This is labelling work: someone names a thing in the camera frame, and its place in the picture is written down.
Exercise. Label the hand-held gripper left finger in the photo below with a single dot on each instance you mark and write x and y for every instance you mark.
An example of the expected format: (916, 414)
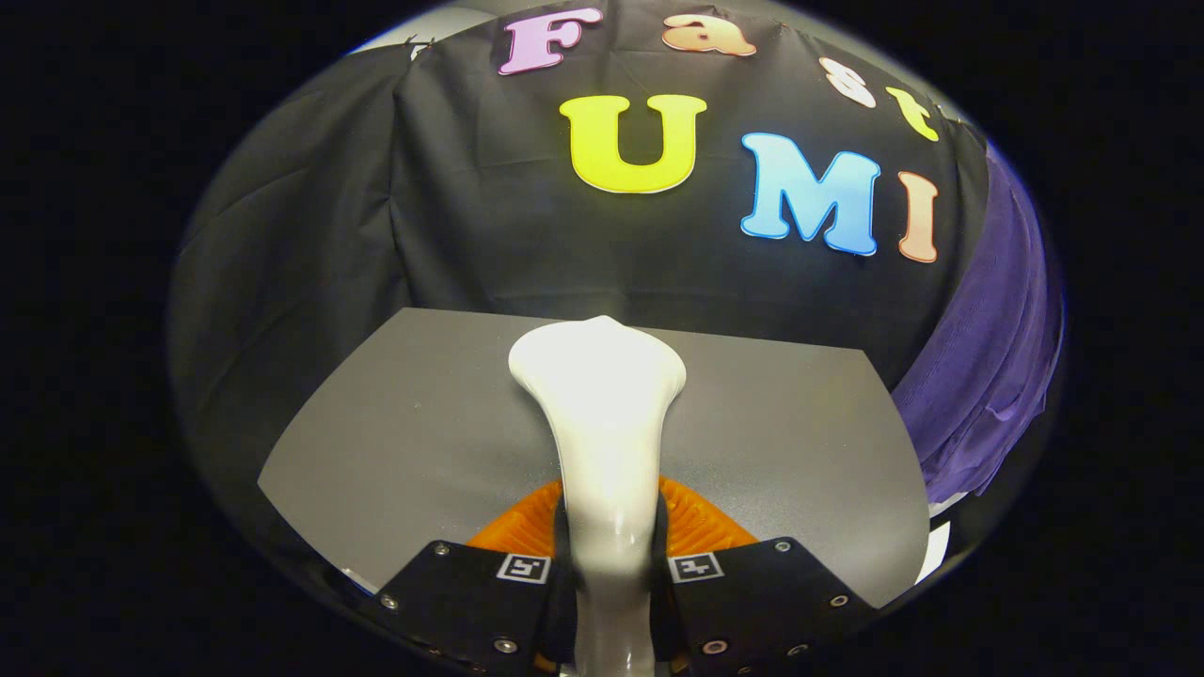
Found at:
(451, 602)

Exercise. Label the grey cabinet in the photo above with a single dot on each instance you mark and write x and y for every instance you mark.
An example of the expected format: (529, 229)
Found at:
(404, 442)

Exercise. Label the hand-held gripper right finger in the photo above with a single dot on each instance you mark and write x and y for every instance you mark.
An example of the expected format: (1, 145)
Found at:
(762, 602)

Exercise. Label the white garment steamer head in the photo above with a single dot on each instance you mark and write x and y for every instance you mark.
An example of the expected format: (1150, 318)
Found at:
(602, 423)

